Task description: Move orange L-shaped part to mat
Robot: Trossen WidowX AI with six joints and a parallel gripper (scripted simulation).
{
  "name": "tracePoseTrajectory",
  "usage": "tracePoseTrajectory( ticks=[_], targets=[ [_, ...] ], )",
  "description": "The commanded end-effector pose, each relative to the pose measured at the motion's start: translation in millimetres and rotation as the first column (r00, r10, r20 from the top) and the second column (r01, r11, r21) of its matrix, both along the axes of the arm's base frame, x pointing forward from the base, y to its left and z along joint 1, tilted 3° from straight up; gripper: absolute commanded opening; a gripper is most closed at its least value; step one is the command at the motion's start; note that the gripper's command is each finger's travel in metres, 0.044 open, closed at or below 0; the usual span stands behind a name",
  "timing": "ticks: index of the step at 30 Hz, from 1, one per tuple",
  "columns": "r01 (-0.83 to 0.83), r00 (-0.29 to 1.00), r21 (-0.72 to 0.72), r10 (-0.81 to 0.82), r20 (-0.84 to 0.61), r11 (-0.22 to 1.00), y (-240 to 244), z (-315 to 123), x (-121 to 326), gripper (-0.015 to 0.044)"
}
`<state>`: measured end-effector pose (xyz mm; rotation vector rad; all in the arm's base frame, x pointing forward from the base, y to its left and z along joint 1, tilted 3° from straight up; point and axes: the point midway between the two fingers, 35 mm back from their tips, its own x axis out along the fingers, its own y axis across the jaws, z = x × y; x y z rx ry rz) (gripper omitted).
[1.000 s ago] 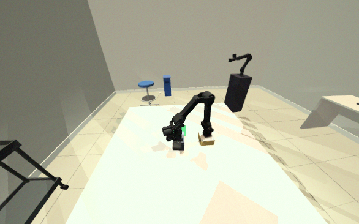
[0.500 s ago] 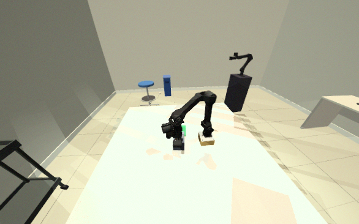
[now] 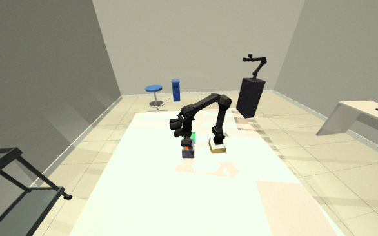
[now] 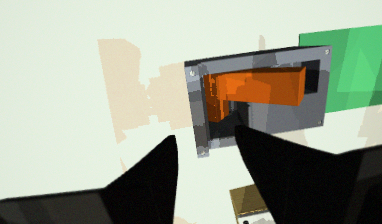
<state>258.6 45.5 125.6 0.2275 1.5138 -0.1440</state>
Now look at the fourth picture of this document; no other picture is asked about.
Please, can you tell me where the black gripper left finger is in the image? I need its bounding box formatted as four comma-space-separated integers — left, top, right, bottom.
0, 135, 178, 224

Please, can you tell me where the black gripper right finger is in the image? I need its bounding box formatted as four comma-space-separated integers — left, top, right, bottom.
235, 125, 382, 224

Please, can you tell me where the orange l-shaped part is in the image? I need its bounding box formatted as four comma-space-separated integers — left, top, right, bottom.
203, 66, 306, 123

